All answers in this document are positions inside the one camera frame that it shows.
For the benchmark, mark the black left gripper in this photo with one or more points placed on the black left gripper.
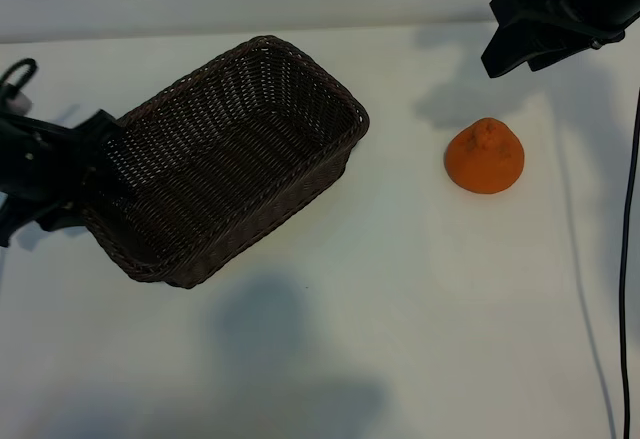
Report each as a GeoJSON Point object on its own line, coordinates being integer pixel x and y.
{"type": "Point", "coordinates": [40, 159]}

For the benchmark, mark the bumpy orange fruit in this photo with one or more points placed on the bumpy orange fruit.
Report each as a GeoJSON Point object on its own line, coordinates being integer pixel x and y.
{"type": "Point", "coordinates": [484, 161]}

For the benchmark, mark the dark brown wicker basket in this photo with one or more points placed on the dark brown wicker basket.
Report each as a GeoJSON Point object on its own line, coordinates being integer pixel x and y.
{"type": "Point", "coordinates": [225, 169]}

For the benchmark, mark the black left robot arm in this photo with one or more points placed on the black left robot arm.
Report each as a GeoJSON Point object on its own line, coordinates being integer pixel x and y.
{"type": "Point", "coordinates": [12, 219]}

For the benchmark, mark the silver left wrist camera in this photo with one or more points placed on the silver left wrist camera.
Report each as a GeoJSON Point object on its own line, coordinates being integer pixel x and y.
{"type": "Point", "coordinates": [20, 102]}

